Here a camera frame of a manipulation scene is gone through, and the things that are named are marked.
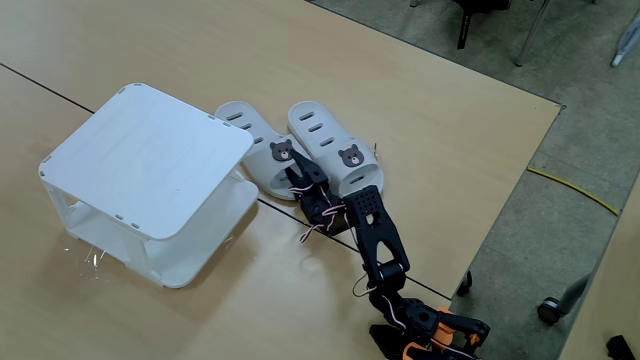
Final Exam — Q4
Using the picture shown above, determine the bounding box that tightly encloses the white bear slipper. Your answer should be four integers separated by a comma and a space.
287, 100, 386, 199
214, 100, 312, 202

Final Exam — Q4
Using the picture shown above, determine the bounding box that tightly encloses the white two-tier box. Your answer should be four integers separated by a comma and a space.
38, 82, 260, 290

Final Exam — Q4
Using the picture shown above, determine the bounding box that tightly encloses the black table caster wheel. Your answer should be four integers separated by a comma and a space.
456, 270, 474, 297

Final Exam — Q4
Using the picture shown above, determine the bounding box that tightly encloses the black chair part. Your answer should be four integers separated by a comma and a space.
451, 0, 512, 51

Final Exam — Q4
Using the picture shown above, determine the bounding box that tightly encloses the metal chair leg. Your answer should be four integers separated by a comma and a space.
514, 0, 552, 68

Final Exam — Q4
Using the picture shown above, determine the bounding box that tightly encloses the chair caster wheel with leg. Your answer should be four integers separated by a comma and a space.
536, 272, 594, 327

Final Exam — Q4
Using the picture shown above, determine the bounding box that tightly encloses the white folded umbrella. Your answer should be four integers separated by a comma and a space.
610, 8, 640, 68

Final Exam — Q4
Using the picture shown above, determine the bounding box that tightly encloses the small black floor object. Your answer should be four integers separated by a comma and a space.
605, 334, 637, 360

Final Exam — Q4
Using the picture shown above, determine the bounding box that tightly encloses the yellow floor cable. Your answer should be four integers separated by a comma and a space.
526, 166, 621, 218

